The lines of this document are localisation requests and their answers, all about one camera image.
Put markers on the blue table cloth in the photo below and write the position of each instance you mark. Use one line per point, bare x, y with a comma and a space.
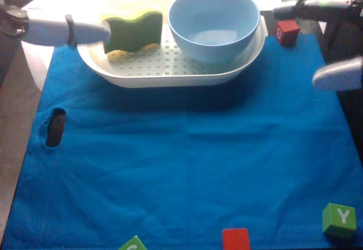
181, 153

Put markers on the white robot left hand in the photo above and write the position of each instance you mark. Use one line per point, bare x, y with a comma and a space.
51, 33

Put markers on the dark brown oblong piece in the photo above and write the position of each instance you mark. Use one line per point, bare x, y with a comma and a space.
55, 128

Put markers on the green letter Y block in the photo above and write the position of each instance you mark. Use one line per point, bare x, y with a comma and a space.
339, 220

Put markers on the yellow sponge with green pad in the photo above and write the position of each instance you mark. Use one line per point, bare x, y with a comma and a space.
133, 33

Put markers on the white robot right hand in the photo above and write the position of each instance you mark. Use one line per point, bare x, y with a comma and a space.
340, 74

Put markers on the plain red block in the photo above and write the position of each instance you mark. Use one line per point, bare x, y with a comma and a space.
236, 240

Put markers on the light blue plastic bowl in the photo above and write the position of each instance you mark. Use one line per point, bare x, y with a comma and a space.
212, 20

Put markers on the red letter B block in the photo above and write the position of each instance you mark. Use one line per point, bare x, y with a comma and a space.
287, 33

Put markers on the green letter C block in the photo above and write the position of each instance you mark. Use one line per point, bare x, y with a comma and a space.
132, 245

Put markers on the white perforated drainer tray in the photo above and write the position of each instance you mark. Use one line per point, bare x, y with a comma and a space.
158, 65

